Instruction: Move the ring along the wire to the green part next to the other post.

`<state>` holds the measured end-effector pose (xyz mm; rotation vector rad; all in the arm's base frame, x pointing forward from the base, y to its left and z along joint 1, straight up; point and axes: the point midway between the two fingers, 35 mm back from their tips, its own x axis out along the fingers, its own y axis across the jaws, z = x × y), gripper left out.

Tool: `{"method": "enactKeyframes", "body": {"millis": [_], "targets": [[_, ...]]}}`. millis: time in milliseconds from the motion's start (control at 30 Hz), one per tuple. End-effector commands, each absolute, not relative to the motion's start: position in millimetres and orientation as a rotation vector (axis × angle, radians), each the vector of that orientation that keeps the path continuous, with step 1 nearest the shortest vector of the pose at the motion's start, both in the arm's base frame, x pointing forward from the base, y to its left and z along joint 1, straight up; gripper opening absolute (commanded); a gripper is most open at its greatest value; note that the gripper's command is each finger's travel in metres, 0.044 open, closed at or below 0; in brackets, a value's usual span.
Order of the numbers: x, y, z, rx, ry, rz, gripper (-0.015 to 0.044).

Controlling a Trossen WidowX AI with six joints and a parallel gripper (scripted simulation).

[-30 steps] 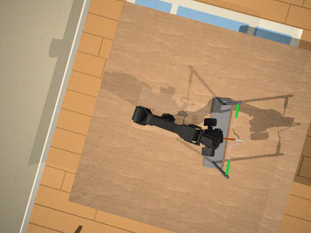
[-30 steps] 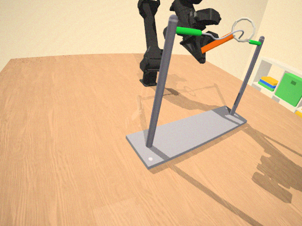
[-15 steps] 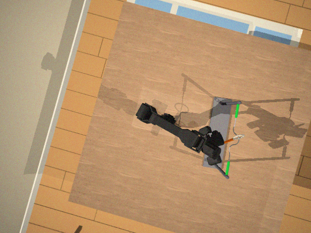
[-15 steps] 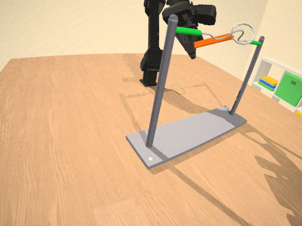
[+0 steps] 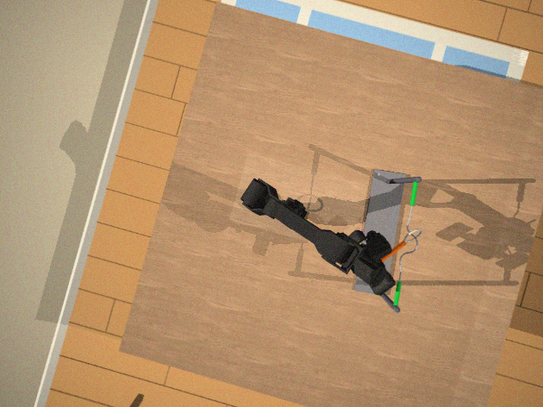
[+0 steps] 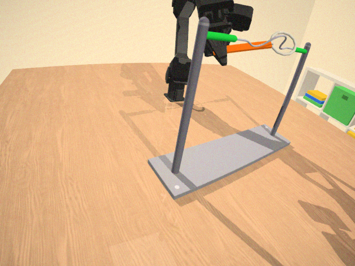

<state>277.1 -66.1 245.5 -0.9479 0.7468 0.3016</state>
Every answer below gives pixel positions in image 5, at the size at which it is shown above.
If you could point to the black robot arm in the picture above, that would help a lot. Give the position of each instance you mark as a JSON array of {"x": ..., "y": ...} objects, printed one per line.
[{"x": 262, "y": 199}]

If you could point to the white loop with orange handle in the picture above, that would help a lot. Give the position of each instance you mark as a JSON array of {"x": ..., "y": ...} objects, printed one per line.
[{"x": 401, "y": 244}]

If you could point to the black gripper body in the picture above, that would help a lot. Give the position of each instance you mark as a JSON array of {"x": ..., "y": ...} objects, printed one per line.
[{"x": 388, "y": 281}]

